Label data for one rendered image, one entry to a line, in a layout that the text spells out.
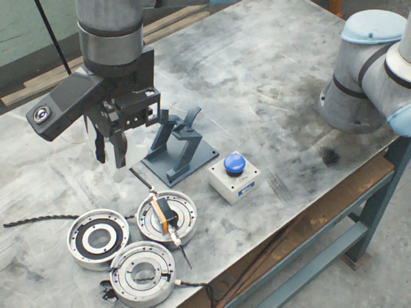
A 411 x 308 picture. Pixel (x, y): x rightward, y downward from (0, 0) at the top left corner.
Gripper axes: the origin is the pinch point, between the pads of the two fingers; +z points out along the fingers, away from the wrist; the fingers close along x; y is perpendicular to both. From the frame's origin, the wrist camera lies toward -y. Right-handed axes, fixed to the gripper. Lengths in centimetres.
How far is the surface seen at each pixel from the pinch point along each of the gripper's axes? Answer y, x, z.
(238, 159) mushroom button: 23.7, -4.9, 7.4
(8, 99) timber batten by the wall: 23, 142, 95
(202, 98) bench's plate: 34.3, 18.3, 13.7
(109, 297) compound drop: -6.2, -9.5, 18.7
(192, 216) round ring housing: 12.4, -7.0, 13.6
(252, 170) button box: 26.1, -6.6, 10.0
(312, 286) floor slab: 67, -11, 90
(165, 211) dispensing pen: 7.3, -5.6, 9.9
